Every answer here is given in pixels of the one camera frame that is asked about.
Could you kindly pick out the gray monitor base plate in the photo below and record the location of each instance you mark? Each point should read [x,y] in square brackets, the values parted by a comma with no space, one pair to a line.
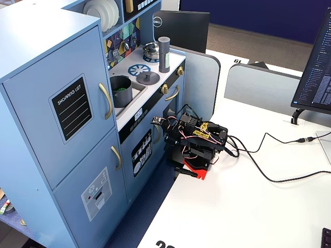
[325,144]

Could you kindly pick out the green and white box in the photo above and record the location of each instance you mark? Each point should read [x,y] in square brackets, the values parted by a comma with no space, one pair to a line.
[3,208]

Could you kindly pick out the black monitor stand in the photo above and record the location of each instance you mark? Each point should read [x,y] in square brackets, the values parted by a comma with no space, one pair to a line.
[297,113]

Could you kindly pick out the black Dell monitor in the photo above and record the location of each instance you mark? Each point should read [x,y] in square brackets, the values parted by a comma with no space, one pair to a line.
[186,28]

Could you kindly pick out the monitor showing code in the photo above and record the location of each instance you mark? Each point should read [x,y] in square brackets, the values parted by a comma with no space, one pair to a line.
[318,64]

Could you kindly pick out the white plate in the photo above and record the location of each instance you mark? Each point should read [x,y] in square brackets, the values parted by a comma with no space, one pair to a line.
[93,13]
[116,11]
[108,13]

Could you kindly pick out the blue toy kitchen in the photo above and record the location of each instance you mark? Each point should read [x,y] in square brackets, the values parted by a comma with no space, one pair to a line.
[38,77]

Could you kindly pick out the low gray desk divider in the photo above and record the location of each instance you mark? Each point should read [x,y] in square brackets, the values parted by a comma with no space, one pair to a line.
[258,87]

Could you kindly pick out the steel slotted spatula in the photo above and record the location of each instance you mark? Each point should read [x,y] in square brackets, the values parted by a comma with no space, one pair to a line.
[115,54]

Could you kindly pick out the black table clamp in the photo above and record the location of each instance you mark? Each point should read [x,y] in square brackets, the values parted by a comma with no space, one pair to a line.
[184,171]

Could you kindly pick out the steel pot with lid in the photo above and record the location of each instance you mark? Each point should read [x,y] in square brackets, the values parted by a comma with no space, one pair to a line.
[151,50]

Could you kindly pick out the small black circuit board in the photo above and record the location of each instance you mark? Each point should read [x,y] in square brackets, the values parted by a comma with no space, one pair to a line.
[157,120]

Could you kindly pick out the gold stove knob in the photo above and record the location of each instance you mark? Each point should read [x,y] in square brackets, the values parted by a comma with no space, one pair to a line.
[164,89]
[180,71]

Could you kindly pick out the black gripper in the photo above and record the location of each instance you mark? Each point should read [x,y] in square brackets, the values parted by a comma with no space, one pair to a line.
[172,136]

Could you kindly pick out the red robot base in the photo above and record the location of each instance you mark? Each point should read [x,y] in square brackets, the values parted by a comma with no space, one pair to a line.
[196,168]

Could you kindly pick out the gray pot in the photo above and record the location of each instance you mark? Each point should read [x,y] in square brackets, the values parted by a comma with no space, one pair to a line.
[122,98]

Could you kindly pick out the gray salt shaker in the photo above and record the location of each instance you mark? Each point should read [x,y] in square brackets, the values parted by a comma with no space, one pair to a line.
[164,56]

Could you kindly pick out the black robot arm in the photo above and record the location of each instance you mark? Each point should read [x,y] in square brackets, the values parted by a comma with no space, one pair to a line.
[218,134]

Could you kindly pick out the gray pot lid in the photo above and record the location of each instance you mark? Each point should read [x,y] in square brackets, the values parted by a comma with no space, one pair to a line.
[148,77]

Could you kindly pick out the black keyboard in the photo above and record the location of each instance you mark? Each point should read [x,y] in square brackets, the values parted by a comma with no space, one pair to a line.
[327,239]

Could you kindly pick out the green peas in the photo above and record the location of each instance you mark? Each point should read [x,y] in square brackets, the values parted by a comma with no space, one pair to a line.
[120,89]

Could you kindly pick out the steel ladle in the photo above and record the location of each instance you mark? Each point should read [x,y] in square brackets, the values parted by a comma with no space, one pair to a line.
[126,45]

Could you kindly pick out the gray sink basin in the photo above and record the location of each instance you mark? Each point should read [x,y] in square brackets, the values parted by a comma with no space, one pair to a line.
[137,90]

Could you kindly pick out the large gray desk divider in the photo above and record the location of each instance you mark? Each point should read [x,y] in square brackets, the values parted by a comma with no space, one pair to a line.
[199,77]

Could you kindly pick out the steel skimmer spoon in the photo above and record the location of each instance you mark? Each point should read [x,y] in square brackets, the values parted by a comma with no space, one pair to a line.
[108,62]

